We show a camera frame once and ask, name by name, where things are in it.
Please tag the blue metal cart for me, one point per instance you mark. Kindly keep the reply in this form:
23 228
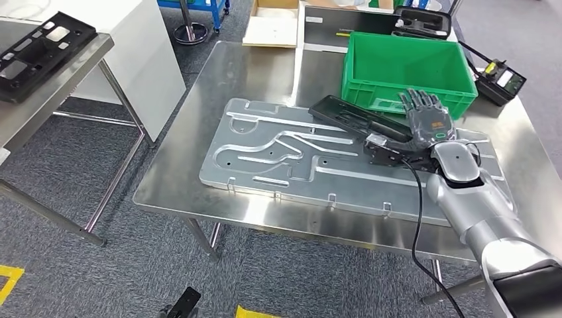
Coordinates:
202 4

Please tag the black plastic tray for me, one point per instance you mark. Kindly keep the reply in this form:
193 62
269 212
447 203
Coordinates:
423 22

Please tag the black plastic plate part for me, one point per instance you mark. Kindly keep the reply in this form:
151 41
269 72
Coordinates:
44 57
351 116

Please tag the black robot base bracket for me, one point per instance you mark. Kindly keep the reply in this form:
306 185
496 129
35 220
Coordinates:
184 303

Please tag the open cardboard box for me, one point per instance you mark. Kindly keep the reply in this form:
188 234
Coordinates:
270 30

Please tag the white cabinet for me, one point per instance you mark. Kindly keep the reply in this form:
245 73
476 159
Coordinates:
145 66

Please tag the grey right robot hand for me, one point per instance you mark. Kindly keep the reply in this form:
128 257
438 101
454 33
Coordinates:
428 125

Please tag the chrome stanchion post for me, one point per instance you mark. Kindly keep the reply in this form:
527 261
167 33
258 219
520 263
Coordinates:
191 33

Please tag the steel side table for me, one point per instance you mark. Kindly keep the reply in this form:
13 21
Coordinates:
57 87

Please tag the yellow floor tape square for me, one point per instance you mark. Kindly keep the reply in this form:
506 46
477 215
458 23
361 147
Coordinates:
11 281
252 313

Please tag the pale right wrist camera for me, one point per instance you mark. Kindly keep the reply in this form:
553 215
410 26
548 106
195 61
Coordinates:
375 140

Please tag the black camera bracket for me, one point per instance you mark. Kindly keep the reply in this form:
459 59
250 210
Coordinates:
395 158

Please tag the black charger box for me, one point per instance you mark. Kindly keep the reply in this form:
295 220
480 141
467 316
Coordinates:
500 85

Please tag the aluminium fixture plate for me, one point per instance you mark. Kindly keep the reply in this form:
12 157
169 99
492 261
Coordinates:
272 175

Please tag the green plastic crate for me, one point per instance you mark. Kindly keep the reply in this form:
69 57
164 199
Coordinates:
395 66

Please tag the dark flat board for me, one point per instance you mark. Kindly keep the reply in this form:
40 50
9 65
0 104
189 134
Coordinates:
351 26

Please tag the steel workbench table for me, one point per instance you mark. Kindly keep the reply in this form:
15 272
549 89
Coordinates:
210 79

